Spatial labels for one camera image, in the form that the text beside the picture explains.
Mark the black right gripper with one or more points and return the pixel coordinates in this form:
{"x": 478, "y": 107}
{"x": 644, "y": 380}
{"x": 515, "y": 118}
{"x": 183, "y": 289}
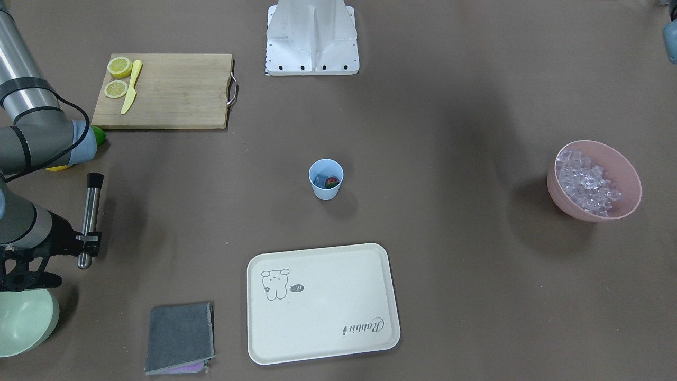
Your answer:
{"x": 61, "y": 238}

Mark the steel muddler black tip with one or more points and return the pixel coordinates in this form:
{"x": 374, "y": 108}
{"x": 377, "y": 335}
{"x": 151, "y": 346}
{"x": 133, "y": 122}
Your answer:
{"x": 94, "y": 186}

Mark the red strawberry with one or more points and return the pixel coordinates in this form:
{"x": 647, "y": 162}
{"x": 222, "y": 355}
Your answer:
{"x": 331, "y": 182}

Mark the clear ice cubes pile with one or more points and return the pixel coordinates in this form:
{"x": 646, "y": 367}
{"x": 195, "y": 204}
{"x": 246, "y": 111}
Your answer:
{"x": 586, "y": 183}

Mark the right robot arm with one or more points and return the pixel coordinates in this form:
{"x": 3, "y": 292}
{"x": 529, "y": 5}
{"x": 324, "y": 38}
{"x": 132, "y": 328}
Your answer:
{"x": 41, "y": 135}

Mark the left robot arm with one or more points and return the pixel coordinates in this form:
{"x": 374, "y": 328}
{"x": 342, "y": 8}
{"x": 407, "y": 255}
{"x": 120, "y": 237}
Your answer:
{"x": 669, "y": 41}

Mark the light blue plastic cup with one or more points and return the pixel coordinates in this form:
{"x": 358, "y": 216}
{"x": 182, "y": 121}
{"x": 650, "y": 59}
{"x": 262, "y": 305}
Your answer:
{"x": 319, "y": 172}

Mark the mint green bowl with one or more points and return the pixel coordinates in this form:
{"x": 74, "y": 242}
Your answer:
{"x": 27, "y": 319}

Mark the green lime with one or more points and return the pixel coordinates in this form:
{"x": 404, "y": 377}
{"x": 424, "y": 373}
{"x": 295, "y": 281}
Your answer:
{"x": 99, "y": 134}

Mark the grey folded cloth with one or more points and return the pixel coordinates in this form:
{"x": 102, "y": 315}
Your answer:
{"x": 180, "y": 339}

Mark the yellow plastic knife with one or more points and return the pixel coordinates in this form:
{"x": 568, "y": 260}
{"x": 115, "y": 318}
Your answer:
{"x": 131, "y": 93}

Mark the lower lemon half slice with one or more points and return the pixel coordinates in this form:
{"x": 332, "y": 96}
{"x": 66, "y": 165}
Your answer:
{"x": 116, "y": 89}

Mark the lemon half slice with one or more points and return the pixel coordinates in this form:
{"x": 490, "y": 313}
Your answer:
{"x": 116, "y": 89}
{"x": 120, "y": 67}

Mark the wooden cutting board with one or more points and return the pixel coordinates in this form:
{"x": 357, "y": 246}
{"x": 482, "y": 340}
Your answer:
{"x": 174, "y": 91}

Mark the upper lemon half slice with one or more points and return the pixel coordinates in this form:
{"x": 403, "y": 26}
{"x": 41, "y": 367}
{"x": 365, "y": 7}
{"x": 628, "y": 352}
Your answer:
{"x": 120, "y": 67}

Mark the cream rabbit tray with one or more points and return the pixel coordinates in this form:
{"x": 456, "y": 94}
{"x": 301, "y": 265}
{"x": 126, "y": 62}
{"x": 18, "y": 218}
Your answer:
{"x": 318, "y": 303}

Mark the pink bowl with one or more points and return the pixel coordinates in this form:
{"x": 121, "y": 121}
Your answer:
{"x": 620, "y": 170}

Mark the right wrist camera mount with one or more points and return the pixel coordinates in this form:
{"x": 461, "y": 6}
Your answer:
{"x": 24, "y": 269}

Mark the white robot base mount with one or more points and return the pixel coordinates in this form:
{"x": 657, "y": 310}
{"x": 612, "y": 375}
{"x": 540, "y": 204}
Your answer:
{"x": 311, "y": 38}

